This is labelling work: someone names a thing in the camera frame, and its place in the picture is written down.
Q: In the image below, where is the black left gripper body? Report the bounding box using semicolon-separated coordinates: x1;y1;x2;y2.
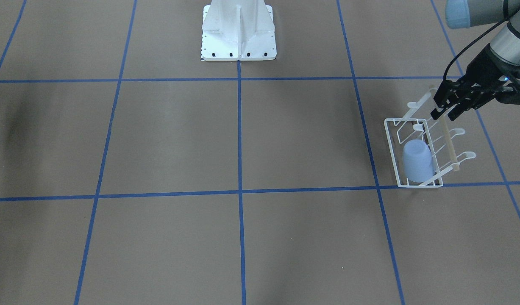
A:
455;49;520;106

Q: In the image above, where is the light blue plastic cup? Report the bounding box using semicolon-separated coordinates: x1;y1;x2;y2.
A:
403;139;435;183

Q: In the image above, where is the white wire cup holder rack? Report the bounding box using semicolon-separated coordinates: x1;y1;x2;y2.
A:
383;86;476;189

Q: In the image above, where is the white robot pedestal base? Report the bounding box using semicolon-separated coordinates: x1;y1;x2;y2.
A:
200;0;277;61

